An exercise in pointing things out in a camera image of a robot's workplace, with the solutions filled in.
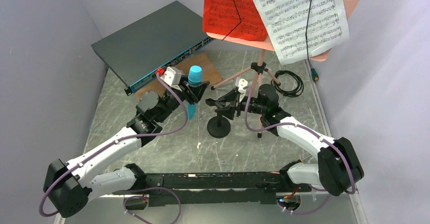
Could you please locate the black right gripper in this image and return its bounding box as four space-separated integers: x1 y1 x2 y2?
215 89 267 120

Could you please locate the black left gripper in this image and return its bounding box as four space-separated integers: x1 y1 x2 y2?
156 74 209 123

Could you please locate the blue cylindrical tube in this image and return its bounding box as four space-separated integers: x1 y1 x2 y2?
187 65 203 120

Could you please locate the black round disc stand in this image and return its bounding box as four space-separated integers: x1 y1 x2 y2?
206 113 231 138

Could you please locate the red sheet music booklet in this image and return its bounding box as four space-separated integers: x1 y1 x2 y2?
202 0 268 42

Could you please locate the white sheet music paper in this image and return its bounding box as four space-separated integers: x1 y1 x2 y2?
253 0 349 65

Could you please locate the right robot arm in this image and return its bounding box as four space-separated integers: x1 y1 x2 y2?
205 84 364 196

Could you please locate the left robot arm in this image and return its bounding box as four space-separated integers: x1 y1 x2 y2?
39 76 209 218

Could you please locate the wooden board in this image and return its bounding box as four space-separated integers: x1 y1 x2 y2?
136 51 224 99

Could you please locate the green orange screwdriver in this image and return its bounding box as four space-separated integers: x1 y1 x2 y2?
310 68 319 82

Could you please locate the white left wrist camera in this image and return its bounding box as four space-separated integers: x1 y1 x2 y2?
156 66 184 90

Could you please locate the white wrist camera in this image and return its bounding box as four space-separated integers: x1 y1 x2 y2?
234 78 248 94
156 66 184 90

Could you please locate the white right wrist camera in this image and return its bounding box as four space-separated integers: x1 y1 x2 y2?
234 78 248 94

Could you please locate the dark grey network switch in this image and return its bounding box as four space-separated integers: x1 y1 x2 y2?
91 1 214 96

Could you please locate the black coiled cable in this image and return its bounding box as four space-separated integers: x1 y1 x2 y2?
271 69 305 98

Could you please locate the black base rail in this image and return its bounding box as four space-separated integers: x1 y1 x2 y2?
117 171 310 207

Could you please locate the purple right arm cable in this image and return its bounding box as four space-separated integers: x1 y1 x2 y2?
243 85 357 215

